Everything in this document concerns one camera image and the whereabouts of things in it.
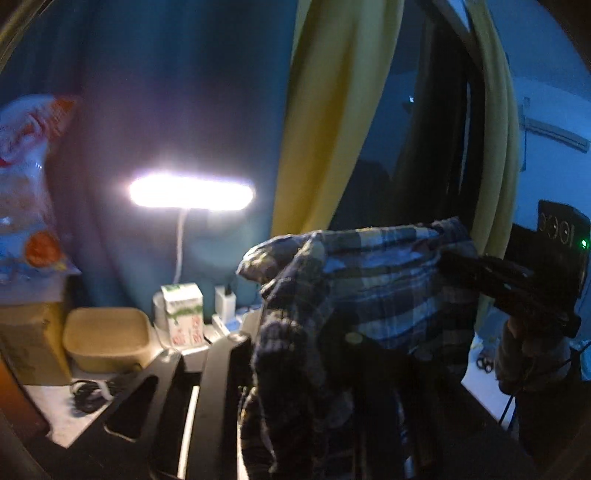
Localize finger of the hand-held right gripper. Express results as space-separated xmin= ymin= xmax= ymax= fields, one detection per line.
xmin=438 ymin=248 xmax=583 ymax=339

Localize yellow curtain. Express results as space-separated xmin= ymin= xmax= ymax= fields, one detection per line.
xmin=465 ymin=0 xmax=523 ymax=260
xmin=270 ymin=0 xmax=406 ymax=241

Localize bright desk lamp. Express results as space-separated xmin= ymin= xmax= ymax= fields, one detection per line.
xmin=127 ymin=170 xmax=256 ymax=285

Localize blue plaid shirt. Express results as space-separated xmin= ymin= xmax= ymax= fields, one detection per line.
xmin=235 ymin=216 xmax=482 ymax=480

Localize white green milk carton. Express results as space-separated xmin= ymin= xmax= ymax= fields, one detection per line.
xmin=160 ymin=282 xmax=205 ymax=350

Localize coiled black white cables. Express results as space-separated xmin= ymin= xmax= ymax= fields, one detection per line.
xmin=69 ymin=378 xmax=126 ymax=414

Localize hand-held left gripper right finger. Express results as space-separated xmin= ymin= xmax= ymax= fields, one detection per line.
xmin=342 ymin=330 xmax=548 ymax=480

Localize brown cardboard box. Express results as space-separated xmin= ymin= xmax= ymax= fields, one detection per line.
xmin=0 ymin=299 xmax=73 ymax=387

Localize white orange snack bag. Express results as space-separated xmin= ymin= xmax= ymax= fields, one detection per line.
xmin=0 ymin=94 xmax=83 ymax=285

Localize person's right forearm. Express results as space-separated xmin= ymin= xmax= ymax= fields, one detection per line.
xmin=495 ymin=318 xmax=574 ymax=396

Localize thin black cable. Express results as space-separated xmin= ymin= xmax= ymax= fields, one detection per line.
xmin=498 ymin=340 xmax=591 ymax=431

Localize white wall air conditioner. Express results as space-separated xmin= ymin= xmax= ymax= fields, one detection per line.
xmin=521 ymin=96 xmax=591 ymax=154

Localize white charger plug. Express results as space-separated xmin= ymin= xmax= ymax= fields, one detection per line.
xmin=214 ymin=285 xmax=238 ymax=325

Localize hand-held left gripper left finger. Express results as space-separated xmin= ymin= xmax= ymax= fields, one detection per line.
xmin=51 ymin=332 xmax=254 ymax=480

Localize white textured table cloth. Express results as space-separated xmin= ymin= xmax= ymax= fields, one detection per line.
xmin=22 ymin=362 xmax=204 ymax=448

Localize beige lidded container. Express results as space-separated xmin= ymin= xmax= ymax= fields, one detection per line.
xmin=63 ymin=306 xmax=153 ymax=373

